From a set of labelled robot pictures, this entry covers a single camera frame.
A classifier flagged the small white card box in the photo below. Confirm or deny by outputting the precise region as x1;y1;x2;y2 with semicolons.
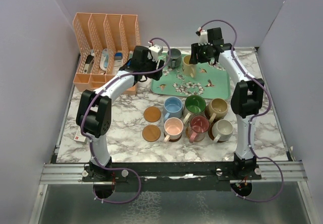
74;128;87;143

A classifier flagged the black white tool in organizer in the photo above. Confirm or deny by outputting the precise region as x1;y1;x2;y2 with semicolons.
83;49;95;74

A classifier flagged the dark walnut coaster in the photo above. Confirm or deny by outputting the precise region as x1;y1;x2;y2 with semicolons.
169;134;182;142

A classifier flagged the green mug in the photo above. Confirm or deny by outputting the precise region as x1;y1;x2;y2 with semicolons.
183;95;206;126

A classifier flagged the dark grey mug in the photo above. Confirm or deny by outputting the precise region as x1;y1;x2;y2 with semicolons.
166;48;182;69

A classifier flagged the light wood coaster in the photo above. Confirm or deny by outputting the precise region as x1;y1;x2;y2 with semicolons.
142;125;160;142
143;106;161;123

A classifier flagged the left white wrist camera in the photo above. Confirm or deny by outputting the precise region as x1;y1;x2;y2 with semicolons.
148;44;163;62

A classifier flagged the peach plastic file organizer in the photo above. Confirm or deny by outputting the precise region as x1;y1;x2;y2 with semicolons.
73;13;141;92

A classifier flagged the tan beige mug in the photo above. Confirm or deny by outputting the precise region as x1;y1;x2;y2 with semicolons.
204;98;229;124

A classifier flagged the brown wooden coaster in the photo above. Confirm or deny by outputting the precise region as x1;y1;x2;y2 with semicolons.
208;124;224;143

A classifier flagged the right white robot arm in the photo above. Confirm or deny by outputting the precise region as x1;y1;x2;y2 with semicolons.
189;27;264;179

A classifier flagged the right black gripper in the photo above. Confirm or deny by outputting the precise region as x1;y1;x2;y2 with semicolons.
189;42;212;65

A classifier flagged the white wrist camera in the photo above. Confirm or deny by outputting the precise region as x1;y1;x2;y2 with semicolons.
148;44;163;62
196;28;208;45

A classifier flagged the black mounting rail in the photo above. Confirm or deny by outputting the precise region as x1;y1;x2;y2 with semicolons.
82;161;261;192

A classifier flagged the aluminium frame rail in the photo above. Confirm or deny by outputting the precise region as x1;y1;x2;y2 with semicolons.
39;161;308;185

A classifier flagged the red floral mug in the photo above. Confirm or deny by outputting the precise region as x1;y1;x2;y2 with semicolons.
188;116;210;143

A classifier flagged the blue eraser box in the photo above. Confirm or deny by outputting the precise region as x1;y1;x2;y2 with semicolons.
114;51;123;61

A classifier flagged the white blue pack in organizer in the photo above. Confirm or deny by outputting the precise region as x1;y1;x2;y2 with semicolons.
99;48;109;71

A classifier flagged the woven rattan coaster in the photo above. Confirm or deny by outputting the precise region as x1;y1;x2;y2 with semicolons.
185;126;190;139

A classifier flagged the green floral tray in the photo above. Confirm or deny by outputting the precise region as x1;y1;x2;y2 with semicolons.
151;63;231;99

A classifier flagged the light pink mug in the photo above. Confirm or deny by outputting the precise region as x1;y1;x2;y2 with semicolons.
164;118;184;142

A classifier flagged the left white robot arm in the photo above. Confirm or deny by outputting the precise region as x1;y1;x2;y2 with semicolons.
76;44;165;181

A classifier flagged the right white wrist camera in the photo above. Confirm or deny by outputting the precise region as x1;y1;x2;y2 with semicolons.
196;28;208;45

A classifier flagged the blue mug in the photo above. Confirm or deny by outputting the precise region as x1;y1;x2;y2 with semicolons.
163;96;183;122

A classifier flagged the yellow mug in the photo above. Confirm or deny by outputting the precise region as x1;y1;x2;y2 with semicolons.
182;55;196;78

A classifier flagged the white speckled mug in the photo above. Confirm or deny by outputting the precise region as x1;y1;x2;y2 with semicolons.
211;119;234;143

